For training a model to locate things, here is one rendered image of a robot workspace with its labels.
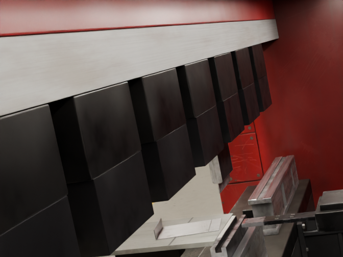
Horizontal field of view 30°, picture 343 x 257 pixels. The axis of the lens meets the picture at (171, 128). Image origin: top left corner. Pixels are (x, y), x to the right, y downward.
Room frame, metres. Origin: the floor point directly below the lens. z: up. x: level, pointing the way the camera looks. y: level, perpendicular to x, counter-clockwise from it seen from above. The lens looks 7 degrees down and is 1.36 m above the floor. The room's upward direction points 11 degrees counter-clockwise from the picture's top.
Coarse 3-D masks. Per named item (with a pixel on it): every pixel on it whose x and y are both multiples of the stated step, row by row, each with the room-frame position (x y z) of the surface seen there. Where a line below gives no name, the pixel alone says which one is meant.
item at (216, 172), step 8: (224, 144) 1.27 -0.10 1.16; (224, 152) 1.25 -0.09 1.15; (216, 160) 1.20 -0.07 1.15; (224, 160) 1.24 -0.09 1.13; (216, 168) 1.20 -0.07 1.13; (224, 168) 1.23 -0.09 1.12; (232, 168) 1.29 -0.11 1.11; (216, 176) 1.21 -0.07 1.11; (224, 176) 1.22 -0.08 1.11; (224, 184) 1.25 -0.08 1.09
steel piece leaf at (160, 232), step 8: (160, 224) 1.32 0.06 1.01; (184, 224) 1.32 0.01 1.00; (192, 224) 1.31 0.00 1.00; (200, 224) 1.30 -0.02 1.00; (208, 224) 1.28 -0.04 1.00; (160, 232) 1.30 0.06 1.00; (168, 232) 1.29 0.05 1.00; (176, 232) 1.28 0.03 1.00; (184, 232) 1.26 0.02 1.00; (192, 232) 1.25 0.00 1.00; (200, 232) 1.24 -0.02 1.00
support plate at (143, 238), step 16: (144, 224) 1.39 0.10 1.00; (176, 224) 1.34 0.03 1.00; (224, 224) 1.27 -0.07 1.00; (128, 240) 1.29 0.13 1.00; (144, 240) 1.27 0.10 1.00; (160, 240) 1.25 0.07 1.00; (176, 240) 1.23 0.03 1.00; (192, 240) 1.20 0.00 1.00; (208, 240) 1.18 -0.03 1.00; (96, 256) 1.25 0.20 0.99
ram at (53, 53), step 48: (0, 0) 0.54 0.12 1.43; (48, 0) 0.62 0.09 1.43; (96, 0) 0.72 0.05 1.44; (144, 0) 0.88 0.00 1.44; (192, 0) 1.12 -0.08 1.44; (240, 0) 1.54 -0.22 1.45; (0, 48) 0.52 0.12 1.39; (48, 48) 0.60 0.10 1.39; (96, 48) 0.70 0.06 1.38; (144, 48) 0.84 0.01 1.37; (192, 48) 1.06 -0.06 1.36; (240, 48) 1.44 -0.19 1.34; (0, 96) 0.51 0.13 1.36; (48, 96) 0.58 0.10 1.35
